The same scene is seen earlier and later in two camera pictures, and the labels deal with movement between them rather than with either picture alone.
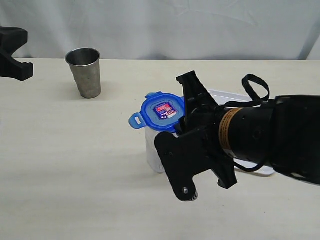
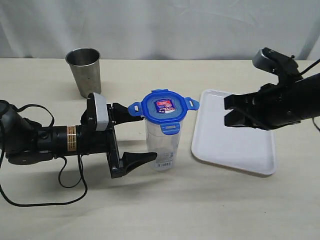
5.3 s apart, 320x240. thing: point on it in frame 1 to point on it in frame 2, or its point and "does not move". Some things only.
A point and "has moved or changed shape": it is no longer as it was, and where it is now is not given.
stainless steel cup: [85, 64] does not move
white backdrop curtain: [167, 29] does not move
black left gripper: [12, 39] to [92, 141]
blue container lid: [160, 111] has moved or changed shape
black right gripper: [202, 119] to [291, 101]
